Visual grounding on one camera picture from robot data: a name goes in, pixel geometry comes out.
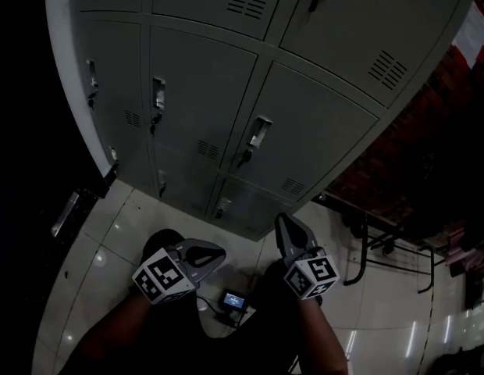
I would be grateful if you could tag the small black screen device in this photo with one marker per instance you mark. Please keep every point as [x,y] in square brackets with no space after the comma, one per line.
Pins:
[233,300]

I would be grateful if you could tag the grey metal locker cabinet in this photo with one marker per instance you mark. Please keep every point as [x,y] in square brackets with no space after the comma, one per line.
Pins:
[203,84]

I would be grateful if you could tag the person's right forearm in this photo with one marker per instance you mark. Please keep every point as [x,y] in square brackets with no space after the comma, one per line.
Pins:
[320,334]

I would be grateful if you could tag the black metal rack frame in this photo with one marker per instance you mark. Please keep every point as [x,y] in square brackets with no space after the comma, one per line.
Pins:
[364,256]

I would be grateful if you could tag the hanging clothes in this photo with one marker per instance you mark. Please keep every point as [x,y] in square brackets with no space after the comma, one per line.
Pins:
[468,256]

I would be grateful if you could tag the white paper wall notice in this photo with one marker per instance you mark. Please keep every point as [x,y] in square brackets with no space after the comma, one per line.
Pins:
[472,29]

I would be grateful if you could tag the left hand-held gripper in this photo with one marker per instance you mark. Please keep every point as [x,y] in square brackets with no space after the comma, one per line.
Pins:
[162,277]

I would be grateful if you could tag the grey locker door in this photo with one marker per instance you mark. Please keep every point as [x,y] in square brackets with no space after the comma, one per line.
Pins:
[312,131]

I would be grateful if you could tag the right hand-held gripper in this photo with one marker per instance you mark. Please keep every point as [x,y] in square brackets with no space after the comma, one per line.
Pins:
[308,277]

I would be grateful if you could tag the silver metal bar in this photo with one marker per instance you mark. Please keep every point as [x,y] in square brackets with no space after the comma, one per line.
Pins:
[65,213]

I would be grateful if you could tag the person's left forearm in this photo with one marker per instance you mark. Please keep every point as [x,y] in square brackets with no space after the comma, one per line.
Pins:
[129,326]

